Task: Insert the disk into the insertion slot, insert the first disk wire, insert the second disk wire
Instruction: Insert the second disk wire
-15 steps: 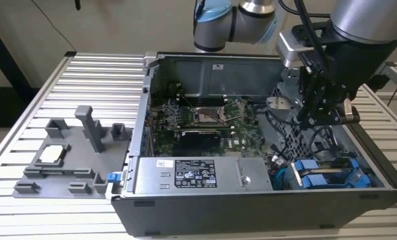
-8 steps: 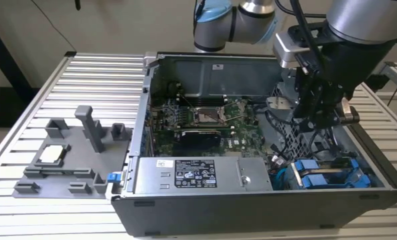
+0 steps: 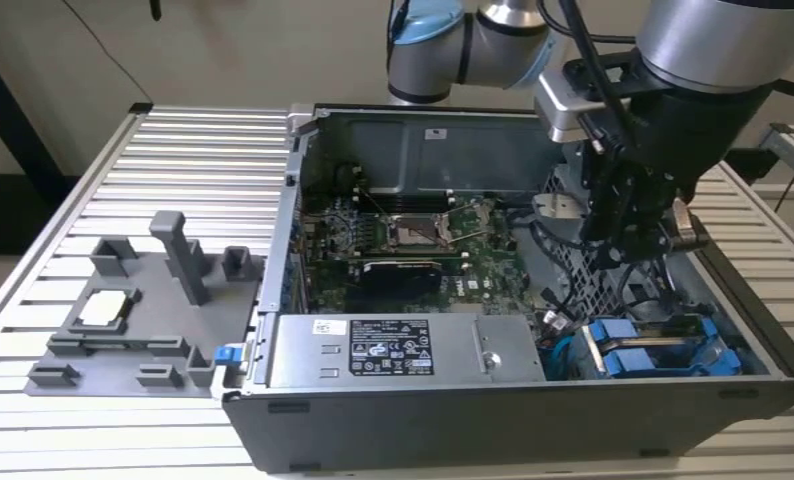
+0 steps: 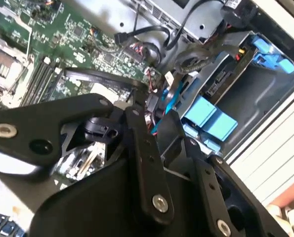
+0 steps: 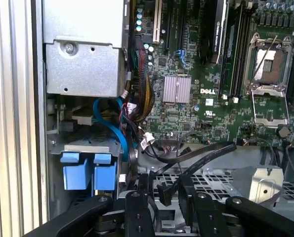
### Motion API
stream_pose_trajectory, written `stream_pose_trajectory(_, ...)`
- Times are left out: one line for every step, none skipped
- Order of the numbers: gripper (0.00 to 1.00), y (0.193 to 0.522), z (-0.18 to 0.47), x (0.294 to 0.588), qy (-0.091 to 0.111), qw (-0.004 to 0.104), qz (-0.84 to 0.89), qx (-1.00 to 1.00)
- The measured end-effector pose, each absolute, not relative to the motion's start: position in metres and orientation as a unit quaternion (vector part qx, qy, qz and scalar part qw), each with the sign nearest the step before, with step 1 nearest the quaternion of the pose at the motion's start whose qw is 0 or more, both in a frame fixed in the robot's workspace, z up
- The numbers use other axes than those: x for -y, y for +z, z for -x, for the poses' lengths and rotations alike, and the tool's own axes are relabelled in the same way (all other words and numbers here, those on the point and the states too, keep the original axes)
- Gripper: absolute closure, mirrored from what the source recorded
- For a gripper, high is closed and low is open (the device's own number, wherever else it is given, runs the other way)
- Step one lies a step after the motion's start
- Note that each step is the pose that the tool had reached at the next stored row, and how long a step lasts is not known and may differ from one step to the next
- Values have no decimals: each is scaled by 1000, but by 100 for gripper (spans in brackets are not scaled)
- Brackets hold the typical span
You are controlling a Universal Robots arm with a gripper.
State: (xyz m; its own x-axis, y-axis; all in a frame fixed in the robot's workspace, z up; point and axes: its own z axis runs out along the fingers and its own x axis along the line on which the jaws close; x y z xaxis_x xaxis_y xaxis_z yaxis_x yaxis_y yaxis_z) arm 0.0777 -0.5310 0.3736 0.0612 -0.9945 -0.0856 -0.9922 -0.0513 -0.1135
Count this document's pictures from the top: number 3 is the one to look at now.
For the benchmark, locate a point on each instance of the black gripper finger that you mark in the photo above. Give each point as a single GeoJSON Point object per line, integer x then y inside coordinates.
{"type": "Point", "coordinates": [610, 210]}
{"type": "Point", "coordinates": [653, 210]}

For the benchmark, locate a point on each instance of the hard disk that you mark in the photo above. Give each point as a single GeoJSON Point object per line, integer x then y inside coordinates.
{"type": "Point", "coordinates": [663, 345]}

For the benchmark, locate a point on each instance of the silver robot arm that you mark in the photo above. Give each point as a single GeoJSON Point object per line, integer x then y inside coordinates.
{"type": "Point", "coordinates": [697, 40]}

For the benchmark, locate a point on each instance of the perforated metal disk bay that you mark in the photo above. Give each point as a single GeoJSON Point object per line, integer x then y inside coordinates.
{"type": "Point", "coordinates": [573, 255]}

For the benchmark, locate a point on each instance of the black RAM slot bank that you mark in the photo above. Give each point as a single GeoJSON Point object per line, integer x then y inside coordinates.
{"type": "Point", "coordinates": [410, 253]}
{"type": "Point", "coordinates": [403, 201]}

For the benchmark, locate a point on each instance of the green motherboard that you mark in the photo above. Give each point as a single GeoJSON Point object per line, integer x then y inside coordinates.
{"type": "Point", "coordinates": [490, 280]}

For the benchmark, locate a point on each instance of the silver chipset heatsink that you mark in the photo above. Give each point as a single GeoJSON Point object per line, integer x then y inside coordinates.
{"type": "Point", "coordinates": [473, 307]}

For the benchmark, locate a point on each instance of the CPU socket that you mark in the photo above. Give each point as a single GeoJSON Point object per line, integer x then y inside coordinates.
{"type": "Point", "coordinates": [415, 232]}

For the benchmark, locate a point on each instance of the black graphics card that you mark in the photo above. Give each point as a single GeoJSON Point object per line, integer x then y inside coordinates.
{"type": "Point", "coordinates": [403, 277]}

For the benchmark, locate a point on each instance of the black PC case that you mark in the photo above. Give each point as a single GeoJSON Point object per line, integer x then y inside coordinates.
{"type": "Point", "coordinates": [437, 430]}

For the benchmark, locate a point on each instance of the silver power supply unit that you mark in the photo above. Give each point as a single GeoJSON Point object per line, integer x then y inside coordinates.
{"type": "Point", "coordinates": [296, 350]}

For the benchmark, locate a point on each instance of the blue case latch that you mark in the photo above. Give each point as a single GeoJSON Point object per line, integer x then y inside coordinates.
{"type": "Point", "coordinates": [226, 354]}

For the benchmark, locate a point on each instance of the grey parts rack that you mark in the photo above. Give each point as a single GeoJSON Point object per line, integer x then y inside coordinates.
{"type": "Point", "coordinates": [156, 320]}

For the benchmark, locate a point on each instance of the silver CPU chip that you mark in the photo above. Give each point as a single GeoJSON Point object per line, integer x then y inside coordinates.
{"type": "Point", "coordinates": [106, 306]}

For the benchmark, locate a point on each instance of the silver metal bracket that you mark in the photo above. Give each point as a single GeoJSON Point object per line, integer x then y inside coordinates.
{"type": "Point", "coordinates": [557, 207]}

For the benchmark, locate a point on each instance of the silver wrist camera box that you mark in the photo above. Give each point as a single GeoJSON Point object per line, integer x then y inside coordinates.
{"type": "Point", "coordinates": [566, 107]}

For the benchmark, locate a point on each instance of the small black wall object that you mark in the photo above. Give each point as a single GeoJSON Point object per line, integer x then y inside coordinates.
{"type": "Point", "coordinates": [155, 7]}

